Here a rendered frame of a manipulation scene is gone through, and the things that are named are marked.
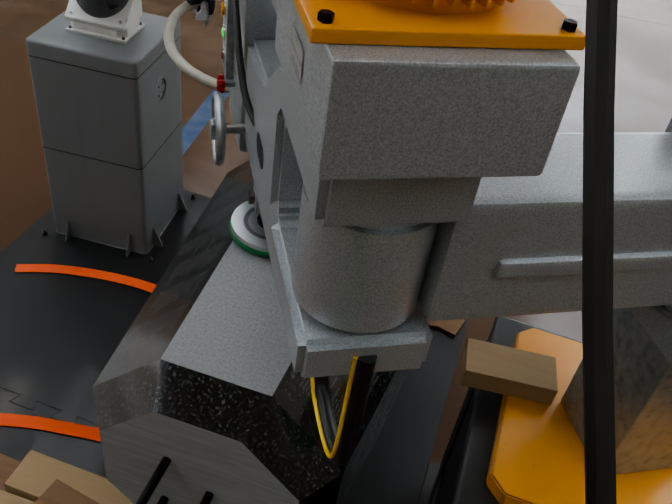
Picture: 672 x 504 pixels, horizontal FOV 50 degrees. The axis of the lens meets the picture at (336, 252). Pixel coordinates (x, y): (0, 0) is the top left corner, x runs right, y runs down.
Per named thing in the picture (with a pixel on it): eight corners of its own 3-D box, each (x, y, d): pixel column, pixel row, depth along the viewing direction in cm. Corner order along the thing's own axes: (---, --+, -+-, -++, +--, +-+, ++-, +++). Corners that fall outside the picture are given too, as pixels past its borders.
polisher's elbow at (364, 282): (397, 246, 117) (421, 143, 105) (433, 333, 103) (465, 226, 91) (281, 251, 113) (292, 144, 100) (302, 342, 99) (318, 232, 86)
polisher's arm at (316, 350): (413, 415, 115) (494, 157, 84) (270, 430, 110) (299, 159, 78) (323, 158, 169) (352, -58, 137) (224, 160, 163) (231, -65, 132)
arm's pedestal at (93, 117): (37, 238, 292) (0, 40, 238) (96, 174, 330) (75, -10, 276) (153, 268, 288) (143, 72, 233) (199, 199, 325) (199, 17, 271)
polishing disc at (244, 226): (332, 229, 184) (333, 225, 183) (272, 264, 170) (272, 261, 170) (274, 190, 193) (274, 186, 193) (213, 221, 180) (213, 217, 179)
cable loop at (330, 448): (349, 486, 122) (379, 363, 102) (329, 488, 121) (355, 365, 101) (322, 380, 139) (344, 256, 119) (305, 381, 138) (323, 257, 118)
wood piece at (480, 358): (549, 371, 164) (555, 357, 161) (550, 405, 157) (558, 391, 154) (462, 352, 166) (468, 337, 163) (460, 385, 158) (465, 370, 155)
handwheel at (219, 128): (262, 179, 148) (266, 115, 138) (213, 180, 146) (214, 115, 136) (253, 140, 159) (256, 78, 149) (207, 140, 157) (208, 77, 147)
